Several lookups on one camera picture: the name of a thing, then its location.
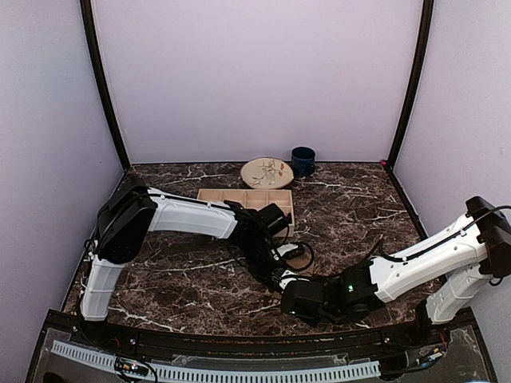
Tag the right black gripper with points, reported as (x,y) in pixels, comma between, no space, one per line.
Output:
(318,278)

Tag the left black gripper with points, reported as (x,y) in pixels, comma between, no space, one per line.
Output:
(270,277)

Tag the plain brown sock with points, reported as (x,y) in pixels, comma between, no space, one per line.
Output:
(299,264)

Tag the wooden compartment tray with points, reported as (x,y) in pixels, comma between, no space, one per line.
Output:
(254,199)

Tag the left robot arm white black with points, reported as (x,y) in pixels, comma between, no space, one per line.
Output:
(136,209)

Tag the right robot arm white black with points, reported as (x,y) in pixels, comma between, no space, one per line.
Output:
(472,251)

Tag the cream floral ceramic plate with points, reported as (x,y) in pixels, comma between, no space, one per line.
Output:
(266,173)

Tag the dark blue mug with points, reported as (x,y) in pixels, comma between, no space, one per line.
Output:
(302,161)

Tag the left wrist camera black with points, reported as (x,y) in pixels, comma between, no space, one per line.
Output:
(274,219)

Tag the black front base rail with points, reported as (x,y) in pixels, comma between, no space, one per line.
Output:
(163,345)

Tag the white slotted cable duct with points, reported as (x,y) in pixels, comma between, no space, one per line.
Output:
(132,370)

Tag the right black frame post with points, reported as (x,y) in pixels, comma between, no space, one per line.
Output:
(413,83)

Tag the black frame post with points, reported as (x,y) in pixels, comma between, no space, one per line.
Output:
(413,83)
(101,82)

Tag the left black frame post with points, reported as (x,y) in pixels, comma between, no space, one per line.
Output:
(101,82)

